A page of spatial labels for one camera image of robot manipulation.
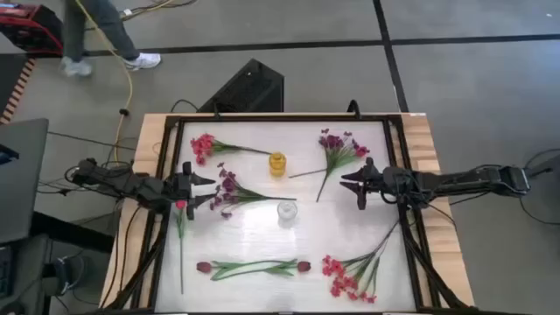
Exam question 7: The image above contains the clear glass vase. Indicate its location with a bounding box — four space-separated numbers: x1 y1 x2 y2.
276 199 299 222

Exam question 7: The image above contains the grey desk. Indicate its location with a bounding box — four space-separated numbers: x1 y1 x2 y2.
0 117 50 245

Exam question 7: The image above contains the black metal table frame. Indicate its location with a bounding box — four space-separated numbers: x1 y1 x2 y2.
102 114 472 315

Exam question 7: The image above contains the dark red tulip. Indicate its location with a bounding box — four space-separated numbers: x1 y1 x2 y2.
210 259 312 282
196 259 299 278

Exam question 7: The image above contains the purple flower bunch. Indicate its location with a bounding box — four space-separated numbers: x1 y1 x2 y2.
315 128 364 204
208 162 298 221

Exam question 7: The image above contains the black mesh computer case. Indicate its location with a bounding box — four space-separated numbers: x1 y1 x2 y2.
196 58 286 114

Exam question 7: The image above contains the yellow glass vase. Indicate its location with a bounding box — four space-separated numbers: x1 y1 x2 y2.
268 151 288 179

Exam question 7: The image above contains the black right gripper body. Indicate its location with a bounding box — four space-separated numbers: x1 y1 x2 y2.
356 156 413 211

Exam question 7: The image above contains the large red flower bunch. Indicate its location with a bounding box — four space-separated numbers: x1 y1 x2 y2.
321 220 401 305

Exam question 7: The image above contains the red and black toolbox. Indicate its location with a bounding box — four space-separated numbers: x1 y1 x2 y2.
0 3 65 56

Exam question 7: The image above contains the black desk device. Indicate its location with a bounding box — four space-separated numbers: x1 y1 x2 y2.
0 143 21 166

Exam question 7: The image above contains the dark mat with striped edge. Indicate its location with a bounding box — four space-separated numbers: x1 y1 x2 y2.
0 54 37 126

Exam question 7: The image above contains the yellow floor cable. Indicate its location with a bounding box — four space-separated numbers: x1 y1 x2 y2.
73 0 135 163

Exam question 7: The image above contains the small red flower bunch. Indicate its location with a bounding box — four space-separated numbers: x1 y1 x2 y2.
190 133 273 167

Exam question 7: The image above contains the black device with white cable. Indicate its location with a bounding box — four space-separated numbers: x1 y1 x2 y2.
52 255 89 297

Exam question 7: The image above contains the floor cable bundle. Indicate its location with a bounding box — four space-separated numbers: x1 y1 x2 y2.
117 0 198 23

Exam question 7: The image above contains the person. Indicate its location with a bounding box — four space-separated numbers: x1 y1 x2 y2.
59 0 163 79

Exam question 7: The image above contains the grey floor stand base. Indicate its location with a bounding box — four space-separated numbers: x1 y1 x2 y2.
522 153 560 179

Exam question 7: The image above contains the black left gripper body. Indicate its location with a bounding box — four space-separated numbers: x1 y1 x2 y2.
168 161 196 221

